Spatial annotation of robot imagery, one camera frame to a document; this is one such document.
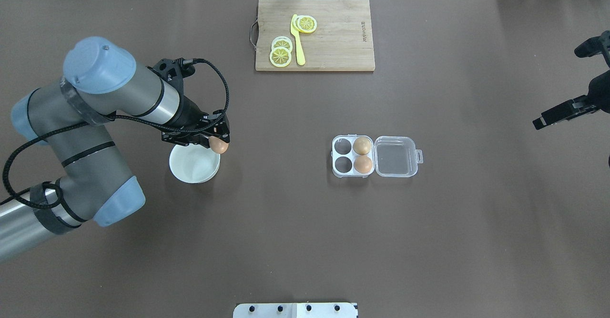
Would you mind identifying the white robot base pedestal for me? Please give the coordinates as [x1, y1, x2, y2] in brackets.
[233, 302, 359, 318]

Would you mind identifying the pale beige egg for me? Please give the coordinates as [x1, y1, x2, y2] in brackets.
[353, 136, 373, 155]

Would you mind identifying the lemon slice middle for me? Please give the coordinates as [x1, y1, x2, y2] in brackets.
[271, 36, 294, 52]

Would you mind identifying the lemon slice front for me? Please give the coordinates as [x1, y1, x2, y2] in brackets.
[269, 46, 292, 68]

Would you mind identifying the bamboo cutting board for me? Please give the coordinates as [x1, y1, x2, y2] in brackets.
[255, 0, 376, 72]

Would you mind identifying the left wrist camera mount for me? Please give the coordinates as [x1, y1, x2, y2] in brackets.
[147, 58, 195, 92]

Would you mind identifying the yellow plastic knife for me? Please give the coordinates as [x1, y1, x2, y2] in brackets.
[290, 14, 306, 66]

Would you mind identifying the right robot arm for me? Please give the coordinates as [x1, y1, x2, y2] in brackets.
[532, 71, 610, 130]

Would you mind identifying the brown egg from bowl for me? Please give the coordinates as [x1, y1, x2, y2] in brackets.
[208, 137, 229, 154]

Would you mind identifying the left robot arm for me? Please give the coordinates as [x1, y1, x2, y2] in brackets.
[0, 36, 230, 262]

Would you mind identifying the white bowl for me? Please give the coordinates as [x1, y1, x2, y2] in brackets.
[169, 144, 221, 184]

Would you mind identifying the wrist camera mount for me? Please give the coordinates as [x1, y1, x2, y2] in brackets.
[574, 31, 610, 67]
[147, 58, 195, 92]

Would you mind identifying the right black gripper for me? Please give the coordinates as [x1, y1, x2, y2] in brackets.
[532, 96, 600, 130]

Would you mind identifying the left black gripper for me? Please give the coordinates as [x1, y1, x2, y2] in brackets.
[161, 113, 230, 148]

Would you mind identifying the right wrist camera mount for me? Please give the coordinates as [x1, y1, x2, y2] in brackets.
[574, 31, 610, 67]

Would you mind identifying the clear plastic egg box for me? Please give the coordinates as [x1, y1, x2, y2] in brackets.
[330, 134, 424, 178]

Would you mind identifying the brown egg in box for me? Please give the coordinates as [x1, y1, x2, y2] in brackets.
[353, 155, 373, 174]

